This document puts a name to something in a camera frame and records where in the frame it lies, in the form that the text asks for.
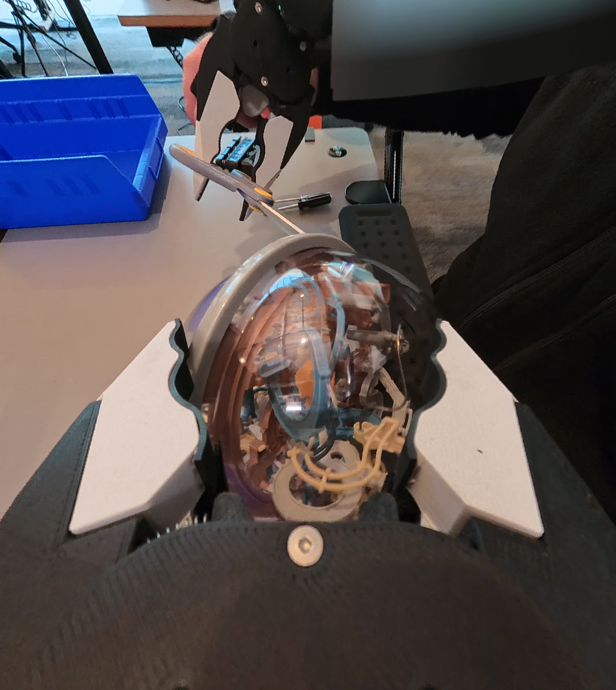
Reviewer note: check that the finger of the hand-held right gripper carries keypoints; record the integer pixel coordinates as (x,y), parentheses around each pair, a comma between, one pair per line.
(276,146)
(216,113)

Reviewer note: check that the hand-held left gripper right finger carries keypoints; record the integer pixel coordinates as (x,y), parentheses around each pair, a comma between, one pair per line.
(475,453)

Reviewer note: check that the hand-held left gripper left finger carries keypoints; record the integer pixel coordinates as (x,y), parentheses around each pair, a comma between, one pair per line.
(136,453)

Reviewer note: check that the orange grey scissors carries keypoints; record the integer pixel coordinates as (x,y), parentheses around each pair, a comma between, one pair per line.
(206,167)

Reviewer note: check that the small black screwdriver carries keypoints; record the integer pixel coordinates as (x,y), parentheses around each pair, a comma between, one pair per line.
(308,201)

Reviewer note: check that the clear maze ball toy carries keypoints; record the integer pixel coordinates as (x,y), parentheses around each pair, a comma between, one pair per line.
(308,377)

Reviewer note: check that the orange bin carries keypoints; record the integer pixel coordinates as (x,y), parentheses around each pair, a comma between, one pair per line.
(195,59)

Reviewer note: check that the small round black disc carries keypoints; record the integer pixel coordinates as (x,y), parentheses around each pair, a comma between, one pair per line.
(335,151)

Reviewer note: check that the small wooden office table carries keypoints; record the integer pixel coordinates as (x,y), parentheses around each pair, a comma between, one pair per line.
(168,13)

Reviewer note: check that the black stand pole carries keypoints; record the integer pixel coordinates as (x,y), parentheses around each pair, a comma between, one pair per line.
(90,38)

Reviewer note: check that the black perforated wrist rest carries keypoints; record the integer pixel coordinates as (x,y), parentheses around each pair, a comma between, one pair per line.
(389,243)

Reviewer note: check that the blue storage bin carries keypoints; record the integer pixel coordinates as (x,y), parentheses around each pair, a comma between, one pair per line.
(49,162)

